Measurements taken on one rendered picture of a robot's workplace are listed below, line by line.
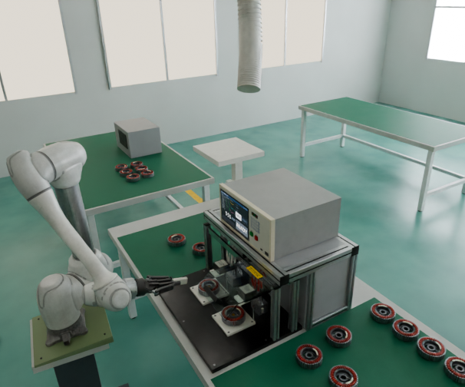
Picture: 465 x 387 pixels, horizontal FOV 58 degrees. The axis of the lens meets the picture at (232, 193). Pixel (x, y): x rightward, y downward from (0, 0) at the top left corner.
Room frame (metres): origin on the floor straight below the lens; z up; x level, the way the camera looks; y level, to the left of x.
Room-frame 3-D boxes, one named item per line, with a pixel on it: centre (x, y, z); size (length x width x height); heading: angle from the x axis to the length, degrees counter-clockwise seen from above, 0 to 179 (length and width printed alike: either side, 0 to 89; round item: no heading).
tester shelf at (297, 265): (1.76, -0.20, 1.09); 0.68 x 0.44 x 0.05; 30
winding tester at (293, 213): (1.75, -0.21, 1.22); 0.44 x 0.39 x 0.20; 30
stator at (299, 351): (1.27, -0.30, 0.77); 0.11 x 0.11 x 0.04
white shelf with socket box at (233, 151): (2.68, 0.02, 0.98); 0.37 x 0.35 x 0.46; 30
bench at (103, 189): (3.76, 1.09, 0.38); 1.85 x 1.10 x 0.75; 30
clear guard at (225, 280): (1.43, -0.04, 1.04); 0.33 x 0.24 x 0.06; 120
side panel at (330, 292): (1.52, -0.44, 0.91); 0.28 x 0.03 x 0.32; 120
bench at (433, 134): (4.97, -1.85, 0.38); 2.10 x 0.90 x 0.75; 30
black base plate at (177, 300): (1.61, 0.06, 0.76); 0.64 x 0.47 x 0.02; 30
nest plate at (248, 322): (1.50, 0.01, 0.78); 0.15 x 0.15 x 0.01; 30
